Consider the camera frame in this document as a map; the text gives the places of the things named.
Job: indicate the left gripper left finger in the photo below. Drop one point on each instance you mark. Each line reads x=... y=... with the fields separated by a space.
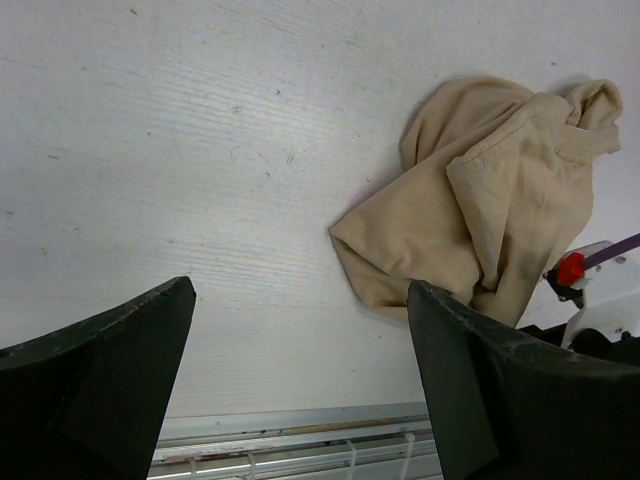
x=88 y=401

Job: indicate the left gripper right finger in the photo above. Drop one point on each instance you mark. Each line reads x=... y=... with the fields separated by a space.
x=506 y=404

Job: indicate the beige t shirt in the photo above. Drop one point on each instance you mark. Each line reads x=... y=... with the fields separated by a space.
x=497 y=184

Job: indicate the aluminium rail frame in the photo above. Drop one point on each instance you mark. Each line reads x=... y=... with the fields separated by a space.
x=393 y=441

